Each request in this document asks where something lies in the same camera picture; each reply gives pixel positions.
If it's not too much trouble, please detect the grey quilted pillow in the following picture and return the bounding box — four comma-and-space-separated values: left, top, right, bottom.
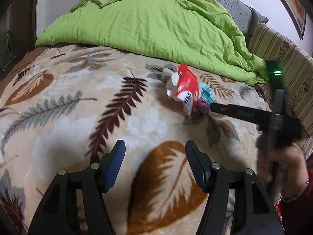
217, 0, 268, 45

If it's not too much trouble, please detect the striped floral upper cushion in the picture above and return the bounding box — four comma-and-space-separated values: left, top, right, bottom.
249, 24, 312, 136

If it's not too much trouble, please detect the large framed painting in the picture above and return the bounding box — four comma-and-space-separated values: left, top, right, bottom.
280, 0, 307, 40

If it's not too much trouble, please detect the green duvet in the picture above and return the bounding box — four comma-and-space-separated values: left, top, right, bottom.
36, 0, 267, 85

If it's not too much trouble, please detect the red white torn carton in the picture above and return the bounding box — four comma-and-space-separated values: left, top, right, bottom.
161, 64, 200, 118

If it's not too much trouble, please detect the white printed small box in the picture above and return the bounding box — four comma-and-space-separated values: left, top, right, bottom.
198, 81, 214, 103

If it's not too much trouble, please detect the person right hand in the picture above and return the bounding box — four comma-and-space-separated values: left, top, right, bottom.
256, 133, 309, 202

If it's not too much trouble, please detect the dark wooden glass door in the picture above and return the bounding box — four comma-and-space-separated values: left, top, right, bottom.
1, 0, 37, 80

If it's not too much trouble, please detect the silver bracelet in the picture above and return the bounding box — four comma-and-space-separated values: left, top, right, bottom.
281, 180, 311, 204

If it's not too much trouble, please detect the purple wrapper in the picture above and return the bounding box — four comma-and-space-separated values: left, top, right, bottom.
196, 98, 210, 115

